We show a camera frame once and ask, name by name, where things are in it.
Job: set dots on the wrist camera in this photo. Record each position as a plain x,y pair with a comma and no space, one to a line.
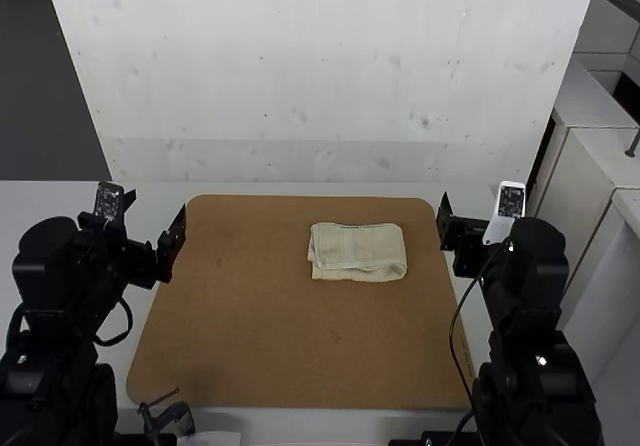
510,203
109,201

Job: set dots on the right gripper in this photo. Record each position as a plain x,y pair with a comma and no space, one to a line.
467,246

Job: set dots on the cork mat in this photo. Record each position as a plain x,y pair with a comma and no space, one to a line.
250,316

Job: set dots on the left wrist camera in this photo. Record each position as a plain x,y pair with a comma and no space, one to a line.
109,201

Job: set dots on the black clamp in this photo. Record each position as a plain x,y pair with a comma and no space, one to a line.
150,416

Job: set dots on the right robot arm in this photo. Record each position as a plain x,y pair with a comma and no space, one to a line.
540,266

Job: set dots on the pale towel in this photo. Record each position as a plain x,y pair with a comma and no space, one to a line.
355,251

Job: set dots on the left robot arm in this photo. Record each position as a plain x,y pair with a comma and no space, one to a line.
45,256

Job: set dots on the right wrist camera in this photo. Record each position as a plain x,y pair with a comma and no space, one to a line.
510,203

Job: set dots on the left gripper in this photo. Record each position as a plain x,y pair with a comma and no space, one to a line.
120,258

